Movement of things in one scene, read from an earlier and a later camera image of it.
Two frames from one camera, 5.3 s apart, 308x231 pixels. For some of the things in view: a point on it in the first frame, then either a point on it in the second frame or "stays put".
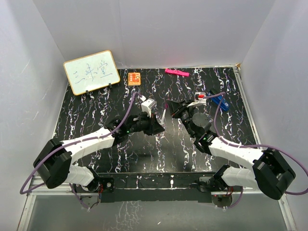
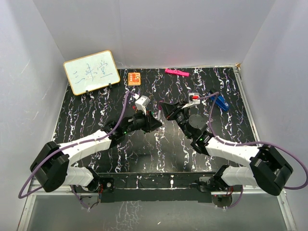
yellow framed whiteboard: x=91 y=71 stays put
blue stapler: x=224 y=105 stays put
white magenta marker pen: x=162 y=122 -> x=159 y=114
